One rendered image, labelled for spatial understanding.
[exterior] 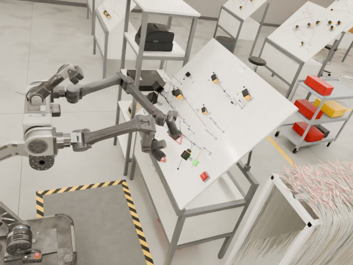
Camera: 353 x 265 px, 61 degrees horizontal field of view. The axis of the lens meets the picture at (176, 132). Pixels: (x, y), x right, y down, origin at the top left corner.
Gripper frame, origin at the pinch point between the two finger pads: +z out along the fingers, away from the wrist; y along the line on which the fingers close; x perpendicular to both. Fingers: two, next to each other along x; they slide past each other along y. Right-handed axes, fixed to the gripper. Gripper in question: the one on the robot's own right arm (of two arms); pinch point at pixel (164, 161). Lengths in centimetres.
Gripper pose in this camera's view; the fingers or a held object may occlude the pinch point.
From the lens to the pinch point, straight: 208.9
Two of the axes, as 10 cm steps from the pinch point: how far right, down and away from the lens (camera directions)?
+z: 4.8, 5.8, 6.6
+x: -7.0, 7.1, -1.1
